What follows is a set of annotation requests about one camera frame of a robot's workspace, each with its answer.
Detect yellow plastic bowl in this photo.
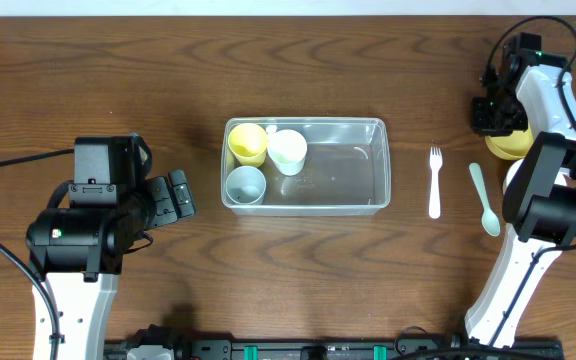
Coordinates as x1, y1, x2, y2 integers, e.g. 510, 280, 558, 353
484, 128, 534, 160

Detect white plastic bowl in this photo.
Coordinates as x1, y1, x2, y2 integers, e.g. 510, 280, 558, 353
501, 124, 576, 196

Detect white plastic fork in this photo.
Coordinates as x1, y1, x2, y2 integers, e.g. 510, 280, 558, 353
428, 147, 443, 219

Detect grey plastic cup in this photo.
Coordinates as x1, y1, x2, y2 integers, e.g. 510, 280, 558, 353
225, 166, 267, 205

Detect pale green plastic spoon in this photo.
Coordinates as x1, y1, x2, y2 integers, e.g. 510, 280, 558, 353
469, 163, 501, 237

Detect cream plastic cup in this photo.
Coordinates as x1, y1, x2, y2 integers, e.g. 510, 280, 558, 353
267, 129, 307, 176

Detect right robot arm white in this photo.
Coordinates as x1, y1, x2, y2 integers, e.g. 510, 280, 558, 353
465, 48, 576, 348

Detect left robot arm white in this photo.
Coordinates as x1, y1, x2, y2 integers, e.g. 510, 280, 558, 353
27, 170, 196, 359

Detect clear plastic container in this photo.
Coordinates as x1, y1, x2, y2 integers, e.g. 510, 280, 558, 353
221, 117, 391, 216

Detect yellow plastic cup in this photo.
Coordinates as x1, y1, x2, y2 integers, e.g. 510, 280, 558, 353
227, 123, 268, 167

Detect black mounting rail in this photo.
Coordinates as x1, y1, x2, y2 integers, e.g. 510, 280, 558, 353
102, 337, 565, 360

